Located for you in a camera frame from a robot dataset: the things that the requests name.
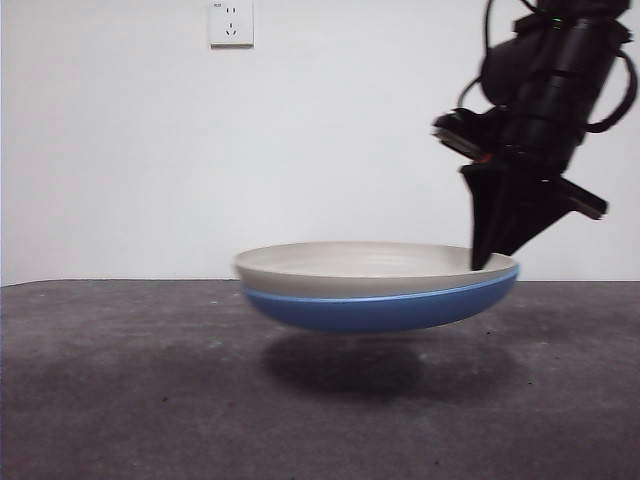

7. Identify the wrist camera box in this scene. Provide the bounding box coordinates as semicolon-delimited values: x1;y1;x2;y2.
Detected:
431;107;506;164

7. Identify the thin black cable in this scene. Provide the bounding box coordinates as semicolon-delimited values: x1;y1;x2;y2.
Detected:
584;24;640;134
458;0;496;110

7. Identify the white wall socket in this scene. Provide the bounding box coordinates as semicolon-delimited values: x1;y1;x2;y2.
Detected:
208;0;255;50

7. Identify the white round plate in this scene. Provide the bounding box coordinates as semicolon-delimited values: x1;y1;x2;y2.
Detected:
232;241;516;301

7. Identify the blue round plate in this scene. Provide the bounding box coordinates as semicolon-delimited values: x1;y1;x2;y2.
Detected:
241;264;521;335

